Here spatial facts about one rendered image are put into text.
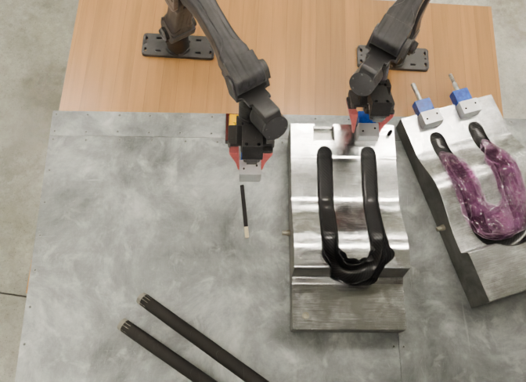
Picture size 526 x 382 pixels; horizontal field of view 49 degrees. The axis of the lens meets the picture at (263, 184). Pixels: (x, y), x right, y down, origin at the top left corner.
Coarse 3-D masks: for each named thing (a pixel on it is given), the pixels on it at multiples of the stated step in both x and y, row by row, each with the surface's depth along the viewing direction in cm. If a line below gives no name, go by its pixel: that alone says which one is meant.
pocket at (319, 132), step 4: (316, 128) 146; (320, 128) 146; (324, 128) 146; (328, 128) 146; (332, 128) 146; (316, 132) 147; (320, 132) 147; (324, 132) 147; (328, 132) 147; (332, 132) 147; (316, 136) 147; (320, 136) 147; (324, 136) 147; (328, 136) 147; (332, 136) 147
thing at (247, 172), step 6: (240, 162) 134; (240, 168) 133; (246, 168) 133; (252, 168) 133; (258, 168) 133; (240, 174) 133; (246, 174) 133; (252, 174) 133; (258, 174) 133; (240, 180) 137; (246, 180) 137; (252, 180) 137; (258, 180) 137
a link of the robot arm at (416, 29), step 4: (424, 0) 138; (428, 0) 138; (424, 4) 139; (420, 8) 140; (424, 8) 140; (420, 12) 141; (416, 16) 142; (420, 16) 142; (416, 20) 143; (420, 20) 145; (416, 24) 144; (416, 28) 145; (412, 32) 145; (416, 32) 146; (412, 36) 146; (416, 36) 151; (412, 40) 146
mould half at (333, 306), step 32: (384, 128) 145; (288, 160) 150; (352, 160) 142; (384, 160) 143; (352, 192) 140; (384, 192) 140; (352, 224) 134; (384, 224) 134; (320, 256) 129; (352, 256) 129; (320, 288) 134; (352, 288) 134; (384, 288) 134; (320, 320) 132; (352, 320) 132; (384, 320) 132
